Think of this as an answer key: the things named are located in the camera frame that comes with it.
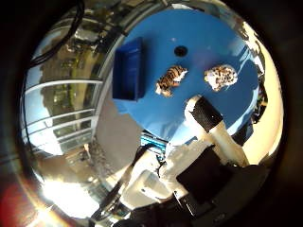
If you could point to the white brown-spotted plush toy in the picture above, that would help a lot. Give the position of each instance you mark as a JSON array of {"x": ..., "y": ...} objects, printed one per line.
[{"x": 221, "y": 77}]

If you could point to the dark blue plastic container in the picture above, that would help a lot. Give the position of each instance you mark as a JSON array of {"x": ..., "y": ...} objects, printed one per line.
[{"x": 128, "y": 71}]

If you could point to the striped tiger plush toy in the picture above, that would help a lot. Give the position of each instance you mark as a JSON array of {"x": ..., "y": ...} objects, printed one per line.
[{"x": 170, "y": 80}]

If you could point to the white window frame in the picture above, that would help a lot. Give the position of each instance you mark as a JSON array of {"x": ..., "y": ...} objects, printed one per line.
[{"x": 60, "y": 108}]

